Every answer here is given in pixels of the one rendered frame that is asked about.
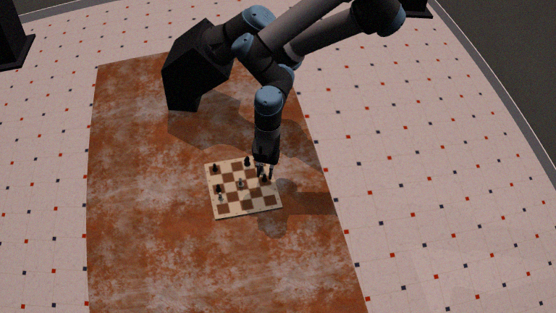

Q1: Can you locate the brown and cream chessboard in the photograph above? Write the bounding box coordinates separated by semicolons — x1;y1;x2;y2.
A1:
204;156;283;220

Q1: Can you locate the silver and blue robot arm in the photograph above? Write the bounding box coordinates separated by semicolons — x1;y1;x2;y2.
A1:
201;0;406;131

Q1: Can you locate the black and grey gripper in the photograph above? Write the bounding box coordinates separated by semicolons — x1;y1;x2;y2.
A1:
252;123;281;180

